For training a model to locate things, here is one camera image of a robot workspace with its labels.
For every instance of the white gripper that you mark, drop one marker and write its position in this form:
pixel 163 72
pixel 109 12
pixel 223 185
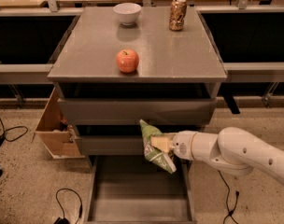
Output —
pixel 183 144

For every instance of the green jalapeno chip bag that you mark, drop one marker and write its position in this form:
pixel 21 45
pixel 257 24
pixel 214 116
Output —
pixel 160 158

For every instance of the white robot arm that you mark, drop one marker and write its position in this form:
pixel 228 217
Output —
pixel 233 151

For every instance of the bottom grey drawer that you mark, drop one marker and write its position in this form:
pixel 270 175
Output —
pixel 131 190

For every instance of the grey drawer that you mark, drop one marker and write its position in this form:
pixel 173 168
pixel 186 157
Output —
pixel 131 190
pixel 110 145
pixel 131 111

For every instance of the middle grey drawer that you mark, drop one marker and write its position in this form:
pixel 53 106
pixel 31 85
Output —
pixel 110 145

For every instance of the grey drawer cabinet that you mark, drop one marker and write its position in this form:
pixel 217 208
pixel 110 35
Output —
pixel 172 65

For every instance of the top grey drawer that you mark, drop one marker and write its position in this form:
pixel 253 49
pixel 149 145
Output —
pixel 131 111

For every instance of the red apple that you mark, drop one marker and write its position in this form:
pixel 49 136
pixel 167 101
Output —
pixel 127 60

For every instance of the cardboard box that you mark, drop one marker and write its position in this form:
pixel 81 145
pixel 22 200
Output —
pixel 57 136

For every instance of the white bowl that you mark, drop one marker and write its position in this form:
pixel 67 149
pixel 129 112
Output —
pixel 127 13

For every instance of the gold soda can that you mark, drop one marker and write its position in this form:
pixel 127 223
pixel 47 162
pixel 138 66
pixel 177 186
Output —
pixel 177 15

